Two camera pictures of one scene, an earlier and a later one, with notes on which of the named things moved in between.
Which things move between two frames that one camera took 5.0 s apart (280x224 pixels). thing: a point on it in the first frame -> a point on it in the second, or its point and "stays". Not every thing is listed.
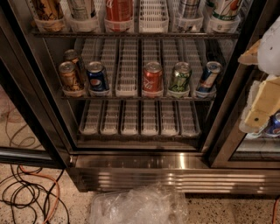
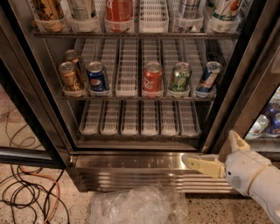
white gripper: x=269 y=53 -> x=244 y=170
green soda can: x=181 y=78 stays
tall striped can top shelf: x=190 y=8 stays
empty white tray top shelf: x=153 y=17 stays
